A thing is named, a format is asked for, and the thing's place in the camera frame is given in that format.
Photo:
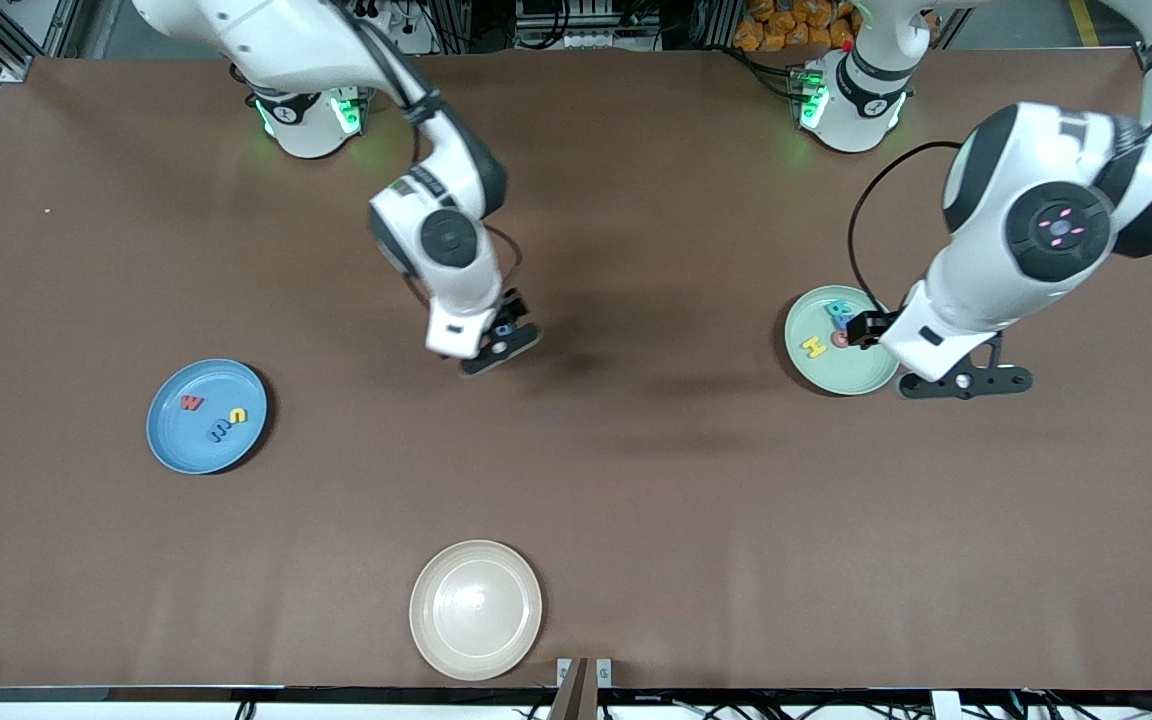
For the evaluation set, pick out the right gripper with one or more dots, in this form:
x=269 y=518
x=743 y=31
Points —
x=513 y=305

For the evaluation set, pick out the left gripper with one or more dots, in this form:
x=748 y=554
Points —
x=871 y=327

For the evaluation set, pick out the pink foam letter Q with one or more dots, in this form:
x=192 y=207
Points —
x=837 y=340

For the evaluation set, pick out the teal foam letter R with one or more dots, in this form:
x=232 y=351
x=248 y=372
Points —
x=836 y=307

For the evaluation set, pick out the yellow foam letter H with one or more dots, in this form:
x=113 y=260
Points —
x=814 y=347

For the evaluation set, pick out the small blue letter m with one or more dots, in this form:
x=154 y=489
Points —
x=220 y=432

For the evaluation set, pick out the red foam letter w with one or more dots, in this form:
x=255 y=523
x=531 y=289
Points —
x=191 y=405

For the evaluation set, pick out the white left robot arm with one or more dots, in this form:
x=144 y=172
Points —
x=986 y=260

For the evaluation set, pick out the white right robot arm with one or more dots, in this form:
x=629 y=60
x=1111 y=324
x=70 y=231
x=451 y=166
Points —
x=236 y=30

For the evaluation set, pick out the green round plate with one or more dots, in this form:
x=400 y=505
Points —
x=826 y=375

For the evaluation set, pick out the beige round plate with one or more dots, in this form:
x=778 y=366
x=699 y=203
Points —
x=476 y=610

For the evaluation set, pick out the white power strip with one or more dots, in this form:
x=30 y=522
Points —
x=414 y=42

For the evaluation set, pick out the grey equipment box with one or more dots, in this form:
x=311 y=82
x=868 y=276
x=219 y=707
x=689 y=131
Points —
x=586 y=25

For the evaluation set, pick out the blue round plate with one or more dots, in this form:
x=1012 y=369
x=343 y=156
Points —
x=186 y=440

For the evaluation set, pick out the pile of orange objects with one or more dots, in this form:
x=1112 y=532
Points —
x=771 y=30

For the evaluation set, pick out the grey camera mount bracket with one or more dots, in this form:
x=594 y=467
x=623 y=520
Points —
x=576 y=690

